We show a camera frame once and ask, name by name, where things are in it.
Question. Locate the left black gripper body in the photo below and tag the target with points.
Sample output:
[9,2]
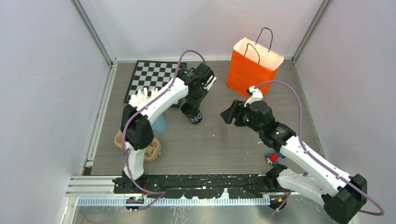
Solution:
[196,96]

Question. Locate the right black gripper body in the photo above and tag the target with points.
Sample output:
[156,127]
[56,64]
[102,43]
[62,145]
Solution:
[248,121]

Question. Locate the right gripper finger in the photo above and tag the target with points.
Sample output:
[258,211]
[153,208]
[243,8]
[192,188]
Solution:
[232,116]
[238,107]

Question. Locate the black paper cup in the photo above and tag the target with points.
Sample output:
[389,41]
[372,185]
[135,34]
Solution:
[193,114]

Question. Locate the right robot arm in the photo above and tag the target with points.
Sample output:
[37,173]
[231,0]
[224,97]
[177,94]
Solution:
[330,187]

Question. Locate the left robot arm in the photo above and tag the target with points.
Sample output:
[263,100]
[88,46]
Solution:
[136,126]

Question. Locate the light blue cup holder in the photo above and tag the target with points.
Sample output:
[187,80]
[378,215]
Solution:
[159,124]

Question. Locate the red blue toy blocks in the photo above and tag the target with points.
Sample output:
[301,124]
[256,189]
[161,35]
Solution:
[272,158]

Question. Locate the orange paper bag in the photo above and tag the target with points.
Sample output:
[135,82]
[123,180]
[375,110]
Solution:
[252,64]

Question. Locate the black white chessboard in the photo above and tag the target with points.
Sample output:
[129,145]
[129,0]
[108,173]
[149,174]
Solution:
[149,75]

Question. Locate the tan cardboard cup carrier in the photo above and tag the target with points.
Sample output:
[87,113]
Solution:
[151,152]

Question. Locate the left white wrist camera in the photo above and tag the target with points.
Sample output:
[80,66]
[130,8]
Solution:
[210,83]

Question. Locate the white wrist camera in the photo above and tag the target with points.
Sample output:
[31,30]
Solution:
[210,83]
[254,94]

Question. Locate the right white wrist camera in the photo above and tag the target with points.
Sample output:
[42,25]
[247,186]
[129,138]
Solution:
[254,94]

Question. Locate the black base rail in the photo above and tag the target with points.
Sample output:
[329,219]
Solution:
[212,186]

